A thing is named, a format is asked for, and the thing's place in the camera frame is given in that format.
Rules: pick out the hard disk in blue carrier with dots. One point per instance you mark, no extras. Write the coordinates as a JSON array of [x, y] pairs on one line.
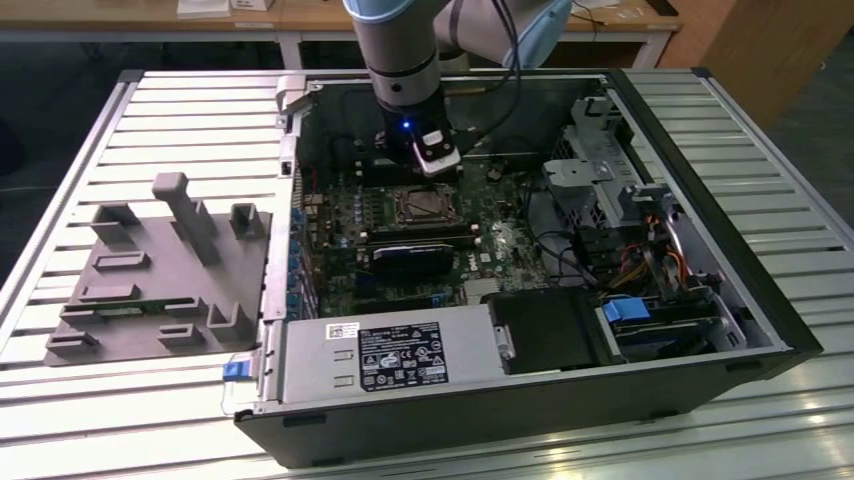
[[627, 310]]

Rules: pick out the white box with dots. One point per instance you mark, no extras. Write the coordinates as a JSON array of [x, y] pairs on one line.
[[250, 4], [200, 6]]

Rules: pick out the grey metal disk bay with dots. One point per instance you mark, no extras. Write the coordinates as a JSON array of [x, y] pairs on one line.
[[587, 175]]

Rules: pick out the small silver chipset heatsink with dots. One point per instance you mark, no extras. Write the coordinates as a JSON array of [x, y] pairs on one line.
[[481, 292]]

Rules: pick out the wooden cabinet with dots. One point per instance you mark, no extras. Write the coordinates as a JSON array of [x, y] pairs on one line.
[[768, 60]]

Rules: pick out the black RAM stick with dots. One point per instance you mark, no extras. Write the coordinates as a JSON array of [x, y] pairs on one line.
[[421, 235]]

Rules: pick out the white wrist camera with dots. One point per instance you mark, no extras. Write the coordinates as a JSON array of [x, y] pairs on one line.
[[437, 152]]

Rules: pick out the grey parts rack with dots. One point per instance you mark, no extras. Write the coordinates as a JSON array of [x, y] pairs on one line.
[[167, 280]]

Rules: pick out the wooden desk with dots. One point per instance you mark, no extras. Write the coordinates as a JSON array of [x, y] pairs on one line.
[[134, 22]]

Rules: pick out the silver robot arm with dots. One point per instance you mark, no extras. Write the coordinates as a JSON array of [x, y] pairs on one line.
[[401, 50]]

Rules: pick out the green motherboard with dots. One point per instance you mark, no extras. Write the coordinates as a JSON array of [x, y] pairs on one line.
[[494, 235]]

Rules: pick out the silver CPU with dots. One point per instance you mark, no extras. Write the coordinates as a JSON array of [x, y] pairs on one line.
[[427, 204]]

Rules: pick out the green RAM stick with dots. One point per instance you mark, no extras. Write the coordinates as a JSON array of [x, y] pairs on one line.
[[147, 306]]

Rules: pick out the CPU socket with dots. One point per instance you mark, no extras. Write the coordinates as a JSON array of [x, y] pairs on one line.
[[398, 220]]

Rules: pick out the grey power supply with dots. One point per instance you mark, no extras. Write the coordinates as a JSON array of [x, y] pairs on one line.
[[401, 350]]

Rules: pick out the blue case latch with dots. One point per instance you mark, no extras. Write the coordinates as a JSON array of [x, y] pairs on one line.
[[235, 371]]

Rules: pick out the black plastic drive box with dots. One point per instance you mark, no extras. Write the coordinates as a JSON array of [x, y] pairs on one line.
[[547, 335]]

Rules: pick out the black PC case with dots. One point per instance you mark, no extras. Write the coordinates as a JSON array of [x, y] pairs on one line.
[[467, 430]]

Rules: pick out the black blue graphics card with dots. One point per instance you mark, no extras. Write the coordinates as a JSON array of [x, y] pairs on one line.
[[410, 260]]

